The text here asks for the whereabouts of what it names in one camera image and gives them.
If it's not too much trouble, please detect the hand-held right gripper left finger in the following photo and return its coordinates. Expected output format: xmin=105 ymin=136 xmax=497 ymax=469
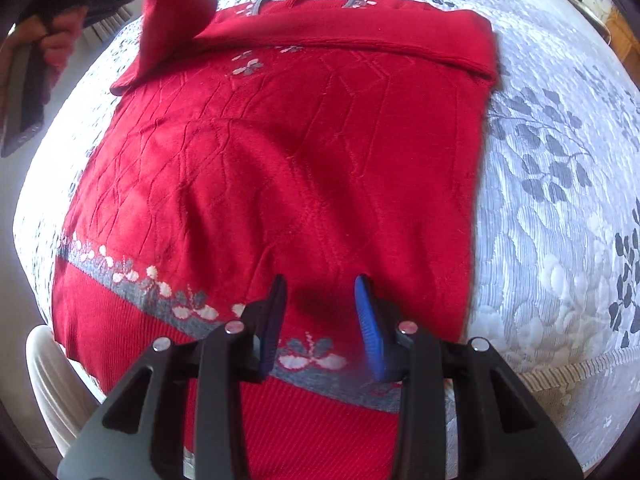
xmin=57 ymin=274 xmax=290 ymax=480

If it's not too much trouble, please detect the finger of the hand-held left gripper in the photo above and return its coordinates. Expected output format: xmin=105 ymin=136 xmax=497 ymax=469
xmin=82 ymin=0 xmax=151 ymax=31

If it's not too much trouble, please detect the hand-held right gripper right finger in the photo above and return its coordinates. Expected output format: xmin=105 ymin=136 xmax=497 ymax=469
xmin=353 ymin=274 xmax=583 ymax=480

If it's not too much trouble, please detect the red knitted sweater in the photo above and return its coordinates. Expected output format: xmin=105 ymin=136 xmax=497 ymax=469
xmin=50 ymin=0 xmax=503 ymax=480

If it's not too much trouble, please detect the person's left hand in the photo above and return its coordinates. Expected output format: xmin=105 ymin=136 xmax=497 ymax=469
xmin=39 ymin=10 xmax=85 ymax=88

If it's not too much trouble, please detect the white radiator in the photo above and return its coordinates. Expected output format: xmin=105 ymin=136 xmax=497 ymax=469
xmin=80 ymin=0 xmax=146 ymax=48

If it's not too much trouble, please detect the grey leaf-print quilted bedspread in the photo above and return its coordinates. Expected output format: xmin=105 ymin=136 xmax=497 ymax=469
xmin=12 ymin=0 xmax=640 ymax=480

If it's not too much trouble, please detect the white plastic chair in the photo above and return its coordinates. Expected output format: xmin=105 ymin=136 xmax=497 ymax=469
xmin=25 ymin=324 xmax=101 ymax=461

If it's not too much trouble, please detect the wooden nightstand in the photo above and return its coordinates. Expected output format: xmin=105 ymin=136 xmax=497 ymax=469
xmin=600 ymin=2 xmax=640 ymax=63

